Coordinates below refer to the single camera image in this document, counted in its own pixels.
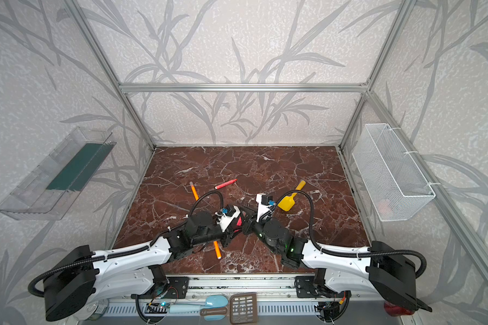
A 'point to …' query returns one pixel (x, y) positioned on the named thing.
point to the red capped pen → (225, 184)
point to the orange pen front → (217, 250)
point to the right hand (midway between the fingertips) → (238, 204)
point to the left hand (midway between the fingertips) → (245, 219)
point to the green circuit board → (157, 307)
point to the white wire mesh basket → (394, 186)
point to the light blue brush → (216, 301)
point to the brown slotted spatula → (242, 308)
